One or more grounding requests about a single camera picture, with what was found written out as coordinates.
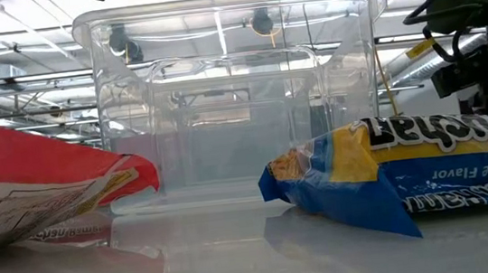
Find black ceiling camera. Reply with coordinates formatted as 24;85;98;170
107;22;145;65
249;8;277;37

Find ceiling light strip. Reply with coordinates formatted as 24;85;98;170
26;68;96;83

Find clear plastic bin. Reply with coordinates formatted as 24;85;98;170
145;42;335;192
183;94;296;133
70;0;407;219

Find orange Maruchan noodle packet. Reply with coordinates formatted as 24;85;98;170
0;94;166;252

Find blue Maruchan noodle packet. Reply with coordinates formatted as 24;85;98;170
251;105;488;255

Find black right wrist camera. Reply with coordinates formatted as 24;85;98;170
427;50;484;100

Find yellow cable tag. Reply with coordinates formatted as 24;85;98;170
404;36;438;61

